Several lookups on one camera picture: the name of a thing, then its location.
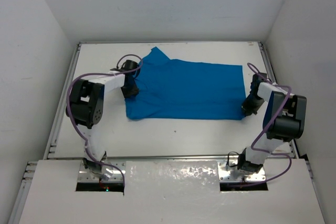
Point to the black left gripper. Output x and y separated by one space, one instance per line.
130 89

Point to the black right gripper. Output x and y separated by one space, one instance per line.
247 109

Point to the blue t shirt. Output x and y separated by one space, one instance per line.
177 89

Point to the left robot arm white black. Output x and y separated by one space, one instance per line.
84 107

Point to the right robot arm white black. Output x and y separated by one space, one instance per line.
283 121

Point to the white front cover panel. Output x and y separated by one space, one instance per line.
151 198

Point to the silver metal base rail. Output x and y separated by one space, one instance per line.
224 167

